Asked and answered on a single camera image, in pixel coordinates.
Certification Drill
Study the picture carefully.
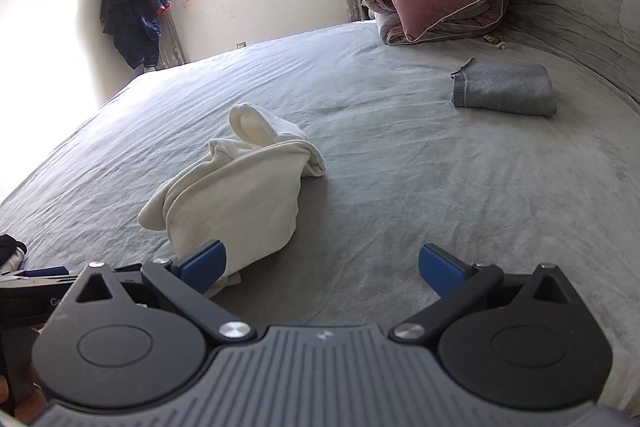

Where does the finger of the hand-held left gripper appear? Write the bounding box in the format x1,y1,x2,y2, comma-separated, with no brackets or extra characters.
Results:
10,265,71,281

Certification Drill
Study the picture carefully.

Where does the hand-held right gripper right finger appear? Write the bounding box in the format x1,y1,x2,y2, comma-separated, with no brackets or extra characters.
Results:
390,243,578,343

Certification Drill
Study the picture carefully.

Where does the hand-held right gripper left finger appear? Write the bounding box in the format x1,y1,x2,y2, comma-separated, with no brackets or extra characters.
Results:
75,239,256,343

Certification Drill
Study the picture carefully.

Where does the white printed sweatshirt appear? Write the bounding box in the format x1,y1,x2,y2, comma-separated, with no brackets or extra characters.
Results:
138,103,327,300

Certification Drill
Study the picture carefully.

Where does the pile of dark and white clothes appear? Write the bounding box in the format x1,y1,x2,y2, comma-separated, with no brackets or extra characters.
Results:
0,234,28,273

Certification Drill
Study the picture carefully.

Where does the grey bed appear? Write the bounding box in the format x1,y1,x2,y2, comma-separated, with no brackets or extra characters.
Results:
0,4,640,413

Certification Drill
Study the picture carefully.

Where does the folded grey sweater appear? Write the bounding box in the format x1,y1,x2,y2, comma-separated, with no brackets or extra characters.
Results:
450,57,558,118

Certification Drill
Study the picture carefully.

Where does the dark blue hanging jacket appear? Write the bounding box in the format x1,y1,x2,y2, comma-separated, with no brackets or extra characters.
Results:
100,0,172,70

